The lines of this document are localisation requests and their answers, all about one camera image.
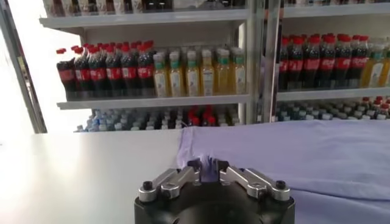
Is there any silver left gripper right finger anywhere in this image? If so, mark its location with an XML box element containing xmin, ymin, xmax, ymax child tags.
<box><xmin>216</xmin><ymin>159</ymin><xmax>292</xmax><ymax>203</ymax></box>

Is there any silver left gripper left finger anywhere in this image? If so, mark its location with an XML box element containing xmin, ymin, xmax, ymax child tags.
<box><xmin>137</xmin><ymin>158</ymin><xmax>204</xmax><ymax>203</ymax></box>

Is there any purple t-shirt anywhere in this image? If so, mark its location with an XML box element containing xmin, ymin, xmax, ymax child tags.
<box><xmin>176</xmin><ymin>119</ymin><xmax>390</xmax><ymax>224</ymax></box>

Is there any small cola bottle red label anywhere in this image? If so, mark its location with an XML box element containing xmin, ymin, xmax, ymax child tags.
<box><xmin>203</xmin><ymin>106</ymin><xmax>218</xmax><ymax>127</ymax></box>
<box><xmin>188</xmin><ymin>108</ymin><xmax>202</xmax><ymax>127</ymax></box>

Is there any grey metal shelf unit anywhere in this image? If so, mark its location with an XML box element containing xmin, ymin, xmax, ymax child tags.
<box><xmin>264</xmin><ymin>0</ymin><xmax>390</xmax><ymax>123</ymax></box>
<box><xmin>38</xmin><ymin>0</ymin><xmax>265</xmax><ymax>133</ymax></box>

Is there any blue water bottle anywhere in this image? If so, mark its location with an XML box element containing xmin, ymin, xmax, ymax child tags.
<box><xmin>86</xmin><ymin>114</ymin><xmax>98</xmax><ymax>132</ymax></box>
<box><xmin>96</xmin><ymin>114</ymin><xmax>110</xmax><ymax>132</ymax></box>

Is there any cola bottle red cap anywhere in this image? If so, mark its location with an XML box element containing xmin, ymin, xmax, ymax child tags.
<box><xmin>73</xmin><ymin>45</ymin><xmax>93</xmax><ymax>100</ymax></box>
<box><xmin>105</xmin><ymin>44</ymin><xmax>123</xmax><ymax>98</ymax></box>
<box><xmin>349</xmin><ymin>35</ymin><xmax>369</xmax><ymax>89</ymax></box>
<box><xmin>319</xmin><ymin>34</ymin><xmax>336</xmax><ymax>89</ymax></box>
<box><xmin>56</xmin><ymin>47</ymin><xmax>77</xmax><ymax>101</ymax></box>
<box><xmin>136</xmin><ymin>41</ymin><xmax>156</xmax><ymax>98</ymax></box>
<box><xmin>278</xmin><ymin>37</ymin><xmax>289</xmax><ymax>91</ymax></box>
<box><xmin>288</xmin><ymin>35</ymin><xmax>305</xmax><ymax>91</ymax></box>
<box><xmin>120</xmin><ymin>44</ymin><xmax>139</xmax><ymax>98</ymax></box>
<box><xmin>303</xmin><ymin>35</ymin><xmax>321</xmax><ymax>90</ymax></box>
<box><xmin>89</xmin><ymin>45</ymin><xmax>108</xmax><ymax>99</ymax></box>
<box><xmin>334</xmin><ymin>33</ymin><xmax>352</xmax><ymax>89</ymax></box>

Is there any grey window frame post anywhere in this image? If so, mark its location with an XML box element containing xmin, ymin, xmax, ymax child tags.
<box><xmin>0</xmin><ymin>0</ymin><xmax>48</xmax><ymax>135</ymax></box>

